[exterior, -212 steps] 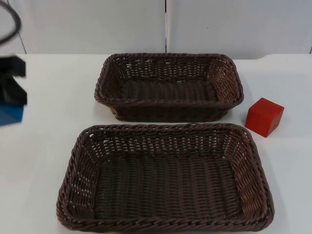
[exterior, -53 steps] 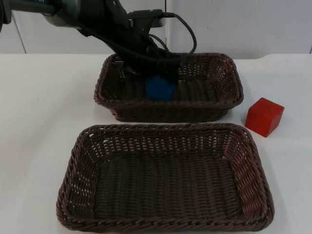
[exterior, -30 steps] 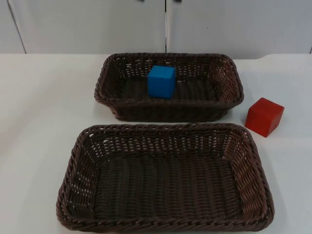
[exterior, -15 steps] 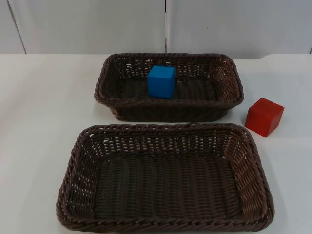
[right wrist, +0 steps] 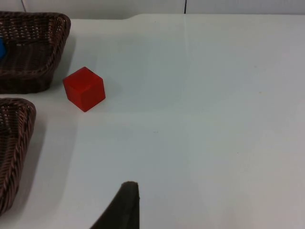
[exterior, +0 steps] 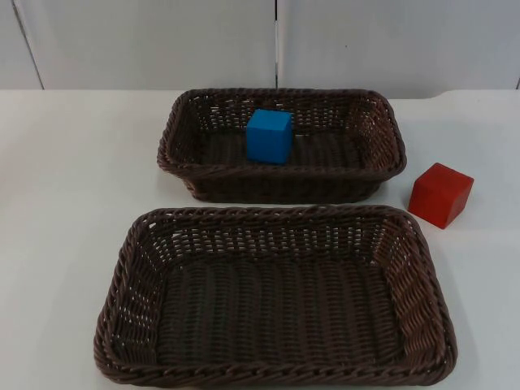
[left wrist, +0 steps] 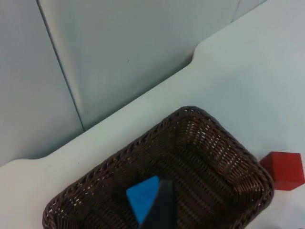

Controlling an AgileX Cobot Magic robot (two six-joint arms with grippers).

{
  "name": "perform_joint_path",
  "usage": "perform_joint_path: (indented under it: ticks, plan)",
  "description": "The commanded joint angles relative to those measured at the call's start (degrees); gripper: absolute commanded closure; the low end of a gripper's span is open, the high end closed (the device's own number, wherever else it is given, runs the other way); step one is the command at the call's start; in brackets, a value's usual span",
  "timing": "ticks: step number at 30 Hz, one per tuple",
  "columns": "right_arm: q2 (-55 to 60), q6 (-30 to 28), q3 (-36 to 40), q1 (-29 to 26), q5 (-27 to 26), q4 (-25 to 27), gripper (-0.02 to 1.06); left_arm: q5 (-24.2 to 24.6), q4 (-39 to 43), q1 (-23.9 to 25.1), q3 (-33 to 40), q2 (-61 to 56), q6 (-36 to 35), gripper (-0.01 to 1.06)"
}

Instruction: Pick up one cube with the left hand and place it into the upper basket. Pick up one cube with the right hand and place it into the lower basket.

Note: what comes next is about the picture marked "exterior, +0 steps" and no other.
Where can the blue cube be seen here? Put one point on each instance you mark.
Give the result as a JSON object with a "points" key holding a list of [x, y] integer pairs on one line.
{"points": [[269, 139]]}

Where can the dark brown wicker basket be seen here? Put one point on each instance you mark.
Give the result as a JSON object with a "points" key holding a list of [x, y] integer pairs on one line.
{"points": [[333, 178], [276, 308]]}

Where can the red cube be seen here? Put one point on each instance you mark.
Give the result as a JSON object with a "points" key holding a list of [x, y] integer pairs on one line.
{"points": [[438, 197]]}

